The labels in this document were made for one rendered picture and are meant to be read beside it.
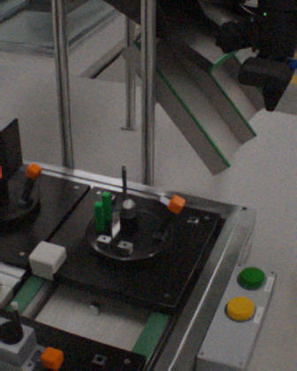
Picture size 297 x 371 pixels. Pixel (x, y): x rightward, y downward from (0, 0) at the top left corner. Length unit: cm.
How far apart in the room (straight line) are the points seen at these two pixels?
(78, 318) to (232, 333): 24
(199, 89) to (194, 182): 23
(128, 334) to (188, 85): 51
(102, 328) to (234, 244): 26
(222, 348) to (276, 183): 58
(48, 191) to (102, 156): 32
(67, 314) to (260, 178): 59
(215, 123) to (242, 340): 49
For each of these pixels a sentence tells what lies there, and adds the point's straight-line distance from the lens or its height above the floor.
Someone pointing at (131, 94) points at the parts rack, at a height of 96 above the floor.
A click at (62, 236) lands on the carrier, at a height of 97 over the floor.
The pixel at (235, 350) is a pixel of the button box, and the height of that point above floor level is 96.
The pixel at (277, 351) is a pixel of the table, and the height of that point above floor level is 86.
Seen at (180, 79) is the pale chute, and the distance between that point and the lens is 117.
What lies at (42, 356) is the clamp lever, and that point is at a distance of 69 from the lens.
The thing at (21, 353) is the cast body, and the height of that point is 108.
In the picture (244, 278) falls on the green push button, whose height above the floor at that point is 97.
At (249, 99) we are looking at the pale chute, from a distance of 134.
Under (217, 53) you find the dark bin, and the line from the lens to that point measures 108.
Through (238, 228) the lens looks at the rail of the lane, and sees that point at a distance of 105.
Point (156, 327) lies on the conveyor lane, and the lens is 88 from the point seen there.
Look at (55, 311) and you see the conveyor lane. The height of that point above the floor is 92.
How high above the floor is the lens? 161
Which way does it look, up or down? 34 degrees down
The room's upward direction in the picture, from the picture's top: straight up
